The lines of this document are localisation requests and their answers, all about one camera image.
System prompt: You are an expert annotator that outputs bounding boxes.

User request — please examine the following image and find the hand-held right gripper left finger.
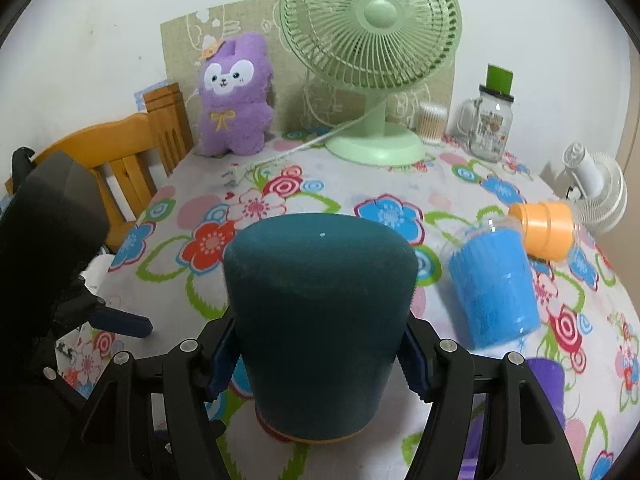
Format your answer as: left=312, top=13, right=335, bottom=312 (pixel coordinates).
left=61, top=310, right=241, bottom=480

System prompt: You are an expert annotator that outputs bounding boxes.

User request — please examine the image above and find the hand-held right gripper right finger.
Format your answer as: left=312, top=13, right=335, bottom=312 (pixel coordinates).
left=397, top=310, right=582, bottom=480

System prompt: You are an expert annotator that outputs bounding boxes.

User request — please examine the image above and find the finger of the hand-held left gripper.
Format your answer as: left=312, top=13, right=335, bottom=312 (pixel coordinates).
left=50, top=276, right=154, bottom=340

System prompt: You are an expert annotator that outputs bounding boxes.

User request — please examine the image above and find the teal cup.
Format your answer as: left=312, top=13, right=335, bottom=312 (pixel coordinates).
left=223, top=213, right=419, bottom=444

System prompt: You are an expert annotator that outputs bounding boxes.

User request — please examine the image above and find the blue cup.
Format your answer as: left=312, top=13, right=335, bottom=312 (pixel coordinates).
left=445, top=217, right=543, bottom=350

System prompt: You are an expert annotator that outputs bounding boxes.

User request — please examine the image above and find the purple cup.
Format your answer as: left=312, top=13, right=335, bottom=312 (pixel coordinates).
left=525, top=357, right=569, bottom=432

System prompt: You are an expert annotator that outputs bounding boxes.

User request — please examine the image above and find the orange cup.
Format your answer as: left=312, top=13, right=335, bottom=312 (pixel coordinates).
left=508, top=201, right=584, bottom=261

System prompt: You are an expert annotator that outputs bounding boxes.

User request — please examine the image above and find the white crumpled paper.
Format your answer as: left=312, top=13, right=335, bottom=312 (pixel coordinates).
left=80, top=254, right=119, bottom=297

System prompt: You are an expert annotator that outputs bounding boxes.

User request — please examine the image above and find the wooden chair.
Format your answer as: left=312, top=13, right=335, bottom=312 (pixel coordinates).
left=5, top=81, right=195, bottom=254

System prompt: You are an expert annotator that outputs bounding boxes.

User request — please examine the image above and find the purple plush toy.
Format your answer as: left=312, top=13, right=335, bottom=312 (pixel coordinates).
left=192, top=31, right=276, bottom=158

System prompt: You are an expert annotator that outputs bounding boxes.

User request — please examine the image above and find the cotton swab container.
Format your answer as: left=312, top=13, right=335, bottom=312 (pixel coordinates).
left=417, top=102, right=450, bottom=142

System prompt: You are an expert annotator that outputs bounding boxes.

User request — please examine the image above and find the glass jar mug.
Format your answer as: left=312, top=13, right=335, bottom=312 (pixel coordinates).
left=456, top=64, right=516, bottom=163

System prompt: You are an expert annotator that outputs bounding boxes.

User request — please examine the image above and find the small white fan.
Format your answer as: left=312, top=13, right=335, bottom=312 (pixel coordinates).
left=560, top=142, right=629, bottom=234

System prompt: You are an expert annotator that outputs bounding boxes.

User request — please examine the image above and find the green desk fan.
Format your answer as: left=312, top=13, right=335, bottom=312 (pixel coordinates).
left=279, top=0, right=463, bottom=165

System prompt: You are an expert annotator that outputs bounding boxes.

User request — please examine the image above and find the white fan power cable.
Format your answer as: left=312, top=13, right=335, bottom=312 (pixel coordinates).
left=221, top=114, right=374, bottom=186

